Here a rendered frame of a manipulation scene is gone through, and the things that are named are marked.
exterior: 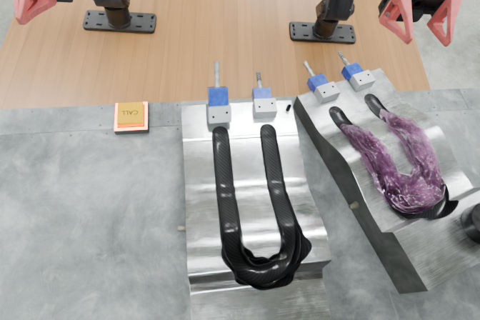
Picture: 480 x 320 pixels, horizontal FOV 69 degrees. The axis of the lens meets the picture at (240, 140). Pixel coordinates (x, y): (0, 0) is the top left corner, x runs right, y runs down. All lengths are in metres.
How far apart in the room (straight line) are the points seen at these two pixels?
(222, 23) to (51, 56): 0.48
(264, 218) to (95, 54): 0.65
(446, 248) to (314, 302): 0.28
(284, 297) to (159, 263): 0.26
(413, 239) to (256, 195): 0.32
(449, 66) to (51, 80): 2.17
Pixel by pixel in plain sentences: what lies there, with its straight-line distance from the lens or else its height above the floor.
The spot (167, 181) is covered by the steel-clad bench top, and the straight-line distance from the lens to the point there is 0.83.
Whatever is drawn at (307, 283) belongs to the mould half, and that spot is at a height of 0.86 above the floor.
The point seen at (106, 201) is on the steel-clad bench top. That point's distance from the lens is 0.84.
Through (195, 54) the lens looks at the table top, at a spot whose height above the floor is 0.80.
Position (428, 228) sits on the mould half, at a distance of 0.81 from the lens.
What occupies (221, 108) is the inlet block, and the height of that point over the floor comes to 0.93.
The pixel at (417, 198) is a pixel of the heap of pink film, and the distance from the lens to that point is 0.84.
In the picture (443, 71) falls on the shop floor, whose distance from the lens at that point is 2.46.
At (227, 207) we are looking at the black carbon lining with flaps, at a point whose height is 0.90.
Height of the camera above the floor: 1.58
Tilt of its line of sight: 63 degrees down
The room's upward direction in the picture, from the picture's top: 11 degrees clockwise
